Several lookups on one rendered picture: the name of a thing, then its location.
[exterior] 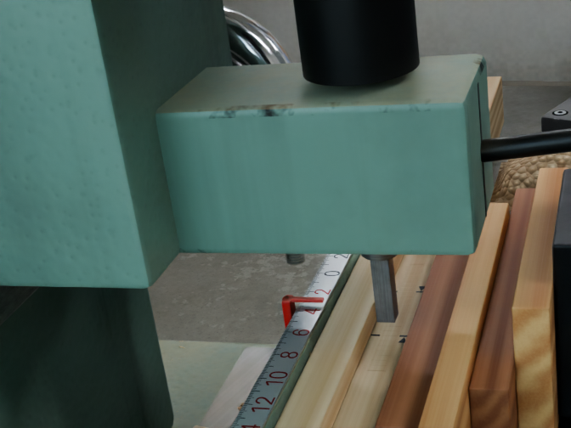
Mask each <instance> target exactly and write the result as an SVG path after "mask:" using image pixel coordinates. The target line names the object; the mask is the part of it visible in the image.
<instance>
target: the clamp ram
mask: <svg viewBox="0 0 571 428"><path fill-rule="evenodd" d="M552 264H553V287H554V310H555V333H556V356H557V400H558V413H559V415H560V416H561V417H565V418H571V169H565V170H564V171H563V179H562V185H561V191H560V196H559V202H558V208H557V220H556V226H555V231H554V237H553V243H552Z"/></svg>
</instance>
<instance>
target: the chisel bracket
mask: <svg viewBox="0 0 571 428"><path fill-rule="evenodd" d="M419 58H420V64H419V65H418V67H417V68H416V69H414V70H413V71H412V72H410V73H408V74H406V75H403V76H400V77H397V78H394V79H391V80H387V81H384V82H377V83H371V84H365V85H358V86H325V85H319V84H315V83H312V82H308V81H307V80H305V79H304V77H303V74H302V63H288V64H271V65H237V66H220V67H206V68H205V69H204V70H203V71H202V72H201V73H200V74H198V75H197V76H196V77H195V78H193V79H192V80H191V81H190V82H189V83H187V84H186V85H185V86H184V87H183V88H181V89H180V90H179V91H178V92H177V93H175V94H174V95H173V96H172V97H171V98H170V99H169V100H168V101H167V102H165V103H164V104H163V105H162V106H161V107H159V108H158V109H157V111H156V113H155V122H156V126H157V131H158V135H159V140H160V145H161V153H162V158H163V162H164V167H165V172H166V176H167V185H168V189H169V194H170V199H171V203H172V211H173V216H174V221H175V225H176V230H177V235H178V243H179V248H180V250H179V253H270V254H361V256H362V257H364V258H365V259H367V260H370V261H375V262H380V261H386V260H389V259H392V258H394V257H396V255H470V254H473V253H474V252H475V251H476V249H477V247H478V241H479V239H480V235H481V233H482V229H483V224H484V221H485V218H486V216H487V211H488V209H489V203H490V200H491V197H492V194H493V191H494V179H493V165H492V161H490V162H482V161H481V153H480V147H481V142H482V140H483V139H488V138H491V136H490V122H489V94H488V79H487V65H486V60H485V58H484V56H483V55H480V54H476V53H475V54H458V55H441V56H424V57H419Z"/></svg>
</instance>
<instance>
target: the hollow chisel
mask: <svg viewBox="0 0 571 428"><path fill-rule="evenodd" d="M370 268H371V276H372V284H373V291H374V299H375V307H376V321H377V322H380V323H395V321H396V319H397V316H398V315H399V310H398V301H397V293H396V284H395V276H394V267H393V259H389V260H386V261H380V262H375V261H370Z"/></svg>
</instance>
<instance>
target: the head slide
mask: <svg viewBox="0 0 571 428"><path fill-rule="evenodd" d="M220 66H233V63H232V58H231V52H230V46H229V36H228V31H227V25H226V19H225V14H224V8H223V0H0V285H5V286H48V287H91V288H134V289H144V288H148V287H150V286H152V285H153V284H154V283H155V282H156V281H157V280H158V278H159V277H160V276H161V275H162V273H163V272H164V271H165V270H166V269H167V267H168V266H169V265H170V263H171V262H172V261H173V260H174V258H175V257H176V256H177V255H178V253H179V250H180V248H179V243H178V235H177V230H176V225H175V221H174V216H173V211H172V203H171V199H170V194H169V189H168V185H167V176H166V172H165V167H164V162H163V158H162V153H161V145H160V140H159V135H158V131H157V126H156V122H155V113H156V111H157V109H158V108H159V107H161V106H162V105H163V104H164V103H165V102H167V101H168V100H169V99H170V98H171V97H172V96H173V95H174V94H175V93H177V92H178V91H179V90H180V89H181V88H183V87H184V86H185V85H186V84H187V83H189V82H190V81H191V80H192V79H193V78H195V77H196V76H197V75H198V74H200V73H201V72H202V71H203V70H204V69H205V68H206V67H220Z"/></svg>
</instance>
